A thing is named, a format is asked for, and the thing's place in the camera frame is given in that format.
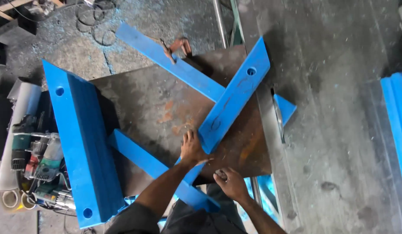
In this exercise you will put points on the grey green angle grinder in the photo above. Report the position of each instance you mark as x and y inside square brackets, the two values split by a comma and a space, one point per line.
[49, 156]

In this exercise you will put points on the shiny steel rod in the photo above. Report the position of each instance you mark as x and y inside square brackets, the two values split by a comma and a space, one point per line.
[220, 22]
[256, 191]

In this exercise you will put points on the person's left hand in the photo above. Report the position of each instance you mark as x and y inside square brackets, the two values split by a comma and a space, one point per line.
[192, 152]

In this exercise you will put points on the long blue plastic bar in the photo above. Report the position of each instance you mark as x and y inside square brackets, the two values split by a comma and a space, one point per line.
[175, 60]

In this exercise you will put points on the blue plastic bar with scribbles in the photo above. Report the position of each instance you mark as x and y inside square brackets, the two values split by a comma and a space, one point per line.
[235, 97]

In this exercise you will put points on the green silver power tool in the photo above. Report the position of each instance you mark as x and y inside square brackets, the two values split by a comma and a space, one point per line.
[54, 196]

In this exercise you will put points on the rusty metal clamp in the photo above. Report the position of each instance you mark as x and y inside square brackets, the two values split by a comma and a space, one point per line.
[176, 48]

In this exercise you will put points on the person's right fingers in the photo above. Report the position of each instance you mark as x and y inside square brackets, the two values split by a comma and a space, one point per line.
[220, 180]

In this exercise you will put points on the wooden frame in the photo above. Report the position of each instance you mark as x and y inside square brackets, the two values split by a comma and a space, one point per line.
[12, 6]

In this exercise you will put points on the person's right hand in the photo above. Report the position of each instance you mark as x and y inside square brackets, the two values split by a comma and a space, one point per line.
[235, 185]

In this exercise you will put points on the dark green power drill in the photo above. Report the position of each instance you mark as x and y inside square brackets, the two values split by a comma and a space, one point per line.
[22, 143]

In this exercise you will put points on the dark metal block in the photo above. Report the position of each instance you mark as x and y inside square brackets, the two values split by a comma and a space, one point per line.
[15, 32]

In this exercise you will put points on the thick blue plastic block stack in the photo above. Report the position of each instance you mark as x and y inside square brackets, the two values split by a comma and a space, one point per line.
[84, 146]

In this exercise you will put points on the white rolled sheet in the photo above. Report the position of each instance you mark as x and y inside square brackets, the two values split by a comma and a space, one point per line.
[20, 110]

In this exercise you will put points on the rusty steel plate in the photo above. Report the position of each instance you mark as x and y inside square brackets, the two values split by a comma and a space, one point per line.
[155, 107]

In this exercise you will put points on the green metal frame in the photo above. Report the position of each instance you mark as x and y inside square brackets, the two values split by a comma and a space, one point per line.
[236, 22]

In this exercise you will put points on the narrow blue plastic bar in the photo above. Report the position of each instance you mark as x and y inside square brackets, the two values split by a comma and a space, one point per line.
[142, 157]

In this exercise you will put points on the stack of blue plastic slabs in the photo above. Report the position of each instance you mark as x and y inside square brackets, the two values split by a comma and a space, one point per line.
[397, 130]

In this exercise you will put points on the person's dark clothing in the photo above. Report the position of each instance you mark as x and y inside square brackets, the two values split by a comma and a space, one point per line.
[188, 221]

